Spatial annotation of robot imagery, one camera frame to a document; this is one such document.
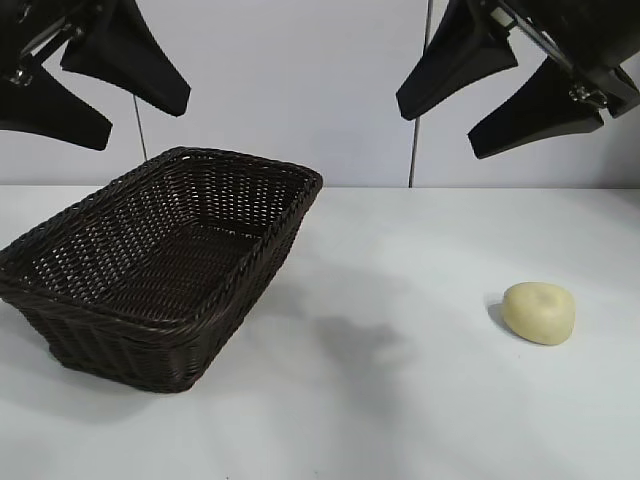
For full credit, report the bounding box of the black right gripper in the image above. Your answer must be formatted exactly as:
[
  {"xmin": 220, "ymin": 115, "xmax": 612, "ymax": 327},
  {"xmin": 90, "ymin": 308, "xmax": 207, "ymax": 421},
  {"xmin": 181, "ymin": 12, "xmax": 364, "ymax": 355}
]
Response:
[{"xmin": 396, "ymin": 0, "xmax": 640, "ymax": 160}]

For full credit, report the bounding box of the dark brown wicker basket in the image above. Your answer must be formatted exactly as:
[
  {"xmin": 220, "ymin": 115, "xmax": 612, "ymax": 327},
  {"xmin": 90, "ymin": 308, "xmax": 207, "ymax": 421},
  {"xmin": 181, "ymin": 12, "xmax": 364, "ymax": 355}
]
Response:
[{"xmin": 0, "ymin": 145, "xmax": 325, "ymax": 393}]

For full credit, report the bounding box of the pale yellow egg yolk pastry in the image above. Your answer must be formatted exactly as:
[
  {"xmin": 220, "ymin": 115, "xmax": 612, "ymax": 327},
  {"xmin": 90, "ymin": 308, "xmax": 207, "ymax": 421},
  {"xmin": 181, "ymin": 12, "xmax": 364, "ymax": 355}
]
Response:
[{"xmin": 501, "ymin": 281, "xmax": 577, "ymax": 347}]

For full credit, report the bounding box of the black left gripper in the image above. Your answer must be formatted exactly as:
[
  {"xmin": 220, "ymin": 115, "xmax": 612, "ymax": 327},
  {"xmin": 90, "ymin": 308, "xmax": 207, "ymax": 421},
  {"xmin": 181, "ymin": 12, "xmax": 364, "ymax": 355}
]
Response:
[{"xmin": 0, "ymin": 0, "xmax": 192, "ymax": 152}]

